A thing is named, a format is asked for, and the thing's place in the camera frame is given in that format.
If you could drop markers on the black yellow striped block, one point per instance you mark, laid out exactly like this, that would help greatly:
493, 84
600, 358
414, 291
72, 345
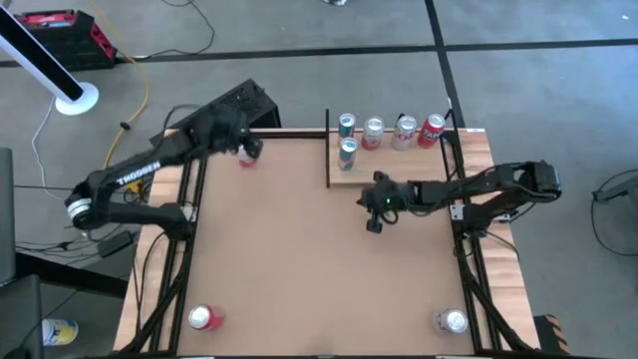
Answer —
550, 333

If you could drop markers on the white lamp stand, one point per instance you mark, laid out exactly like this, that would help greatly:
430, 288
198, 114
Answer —
45, 62

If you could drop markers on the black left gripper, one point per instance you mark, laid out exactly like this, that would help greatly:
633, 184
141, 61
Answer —
224, 130

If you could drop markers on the black power adapter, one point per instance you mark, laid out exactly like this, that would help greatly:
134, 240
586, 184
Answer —
115, 244

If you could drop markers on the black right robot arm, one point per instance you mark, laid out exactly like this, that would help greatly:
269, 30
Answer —
498, 179

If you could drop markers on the yellow plug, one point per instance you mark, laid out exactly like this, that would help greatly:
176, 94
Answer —
134, 187

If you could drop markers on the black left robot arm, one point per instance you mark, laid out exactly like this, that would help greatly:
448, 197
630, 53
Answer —
139, 172

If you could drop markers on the wooden shelf with black frame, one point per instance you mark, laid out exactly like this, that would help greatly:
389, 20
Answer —
399, 167

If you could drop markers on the yellow white cup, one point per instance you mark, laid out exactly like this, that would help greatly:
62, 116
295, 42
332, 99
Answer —
60, 331

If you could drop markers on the orange Fanta can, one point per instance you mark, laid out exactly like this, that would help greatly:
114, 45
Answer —
207, 317
431, 130

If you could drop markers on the red black toolbox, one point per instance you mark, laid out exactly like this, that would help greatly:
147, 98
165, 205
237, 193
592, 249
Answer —
65, 40

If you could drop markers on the blue silver Red Bull can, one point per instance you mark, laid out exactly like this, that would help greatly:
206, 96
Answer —
347, 124
347, 154

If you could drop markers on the black aluminium table frame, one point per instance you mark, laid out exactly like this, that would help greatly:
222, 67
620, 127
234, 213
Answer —
289, 134

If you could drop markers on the dark grey panel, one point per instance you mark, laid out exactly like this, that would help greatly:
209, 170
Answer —
6, 214

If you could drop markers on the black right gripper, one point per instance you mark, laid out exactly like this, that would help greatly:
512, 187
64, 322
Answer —
401, 197

